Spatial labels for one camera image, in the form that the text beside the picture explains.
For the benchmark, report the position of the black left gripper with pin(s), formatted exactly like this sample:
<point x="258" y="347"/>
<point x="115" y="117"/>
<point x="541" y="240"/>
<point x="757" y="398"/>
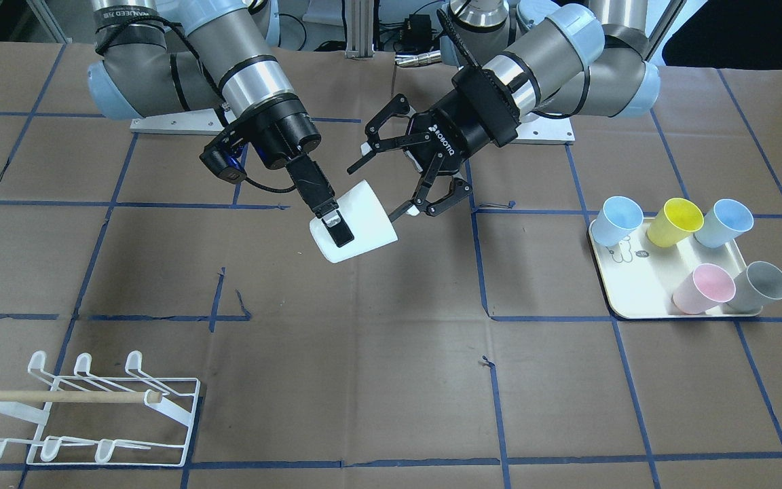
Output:
<point x="457" y="127"/>

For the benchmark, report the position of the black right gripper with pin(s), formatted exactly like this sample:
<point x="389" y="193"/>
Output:
<point x="281" y="134"/>

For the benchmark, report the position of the white plastic cup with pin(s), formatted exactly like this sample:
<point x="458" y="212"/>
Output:
<point x="362" y="211"/>

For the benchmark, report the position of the light blue plastic cup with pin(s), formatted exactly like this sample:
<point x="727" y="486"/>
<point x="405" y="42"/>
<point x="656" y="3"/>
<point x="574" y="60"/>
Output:
<point x="727" y="220"/>

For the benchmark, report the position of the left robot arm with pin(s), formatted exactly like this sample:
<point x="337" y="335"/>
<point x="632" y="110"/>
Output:
<point x="573" y="62"/>

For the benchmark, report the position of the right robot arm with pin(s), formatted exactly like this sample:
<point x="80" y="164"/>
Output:
<point x="211" y="53"/>

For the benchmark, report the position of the yellow plastic cup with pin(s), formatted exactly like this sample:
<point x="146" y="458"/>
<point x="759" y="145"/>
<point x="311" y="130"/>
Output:
<point x="677" y="219"/>

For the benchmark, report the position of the pink plastic cup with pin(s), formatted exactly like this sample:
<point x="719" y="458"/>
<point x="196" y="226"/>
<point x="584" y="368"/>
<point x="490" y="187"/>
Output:
<point x="704" y="288"/>

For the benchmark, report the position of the grey plastic cup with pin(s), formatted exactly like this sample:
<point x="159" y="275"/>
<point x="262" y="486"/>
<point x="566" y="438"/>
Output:
<point x="756" y="286"/>

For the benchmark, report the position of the cream serving tray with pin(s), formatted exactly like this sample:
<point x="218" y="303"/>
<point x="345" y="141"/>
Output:
<point x="639" y="278"/>

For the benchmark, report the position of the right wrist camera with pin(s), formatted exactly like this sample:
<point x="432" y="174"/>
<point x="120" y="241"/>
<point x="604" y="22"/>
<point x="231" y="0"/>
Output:
<point x="224" y="161"/>

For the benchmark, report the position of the white wire cup rack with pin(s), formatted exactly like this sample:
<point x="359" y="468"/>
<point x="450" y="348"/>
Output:
<point x="82" y="418"/>

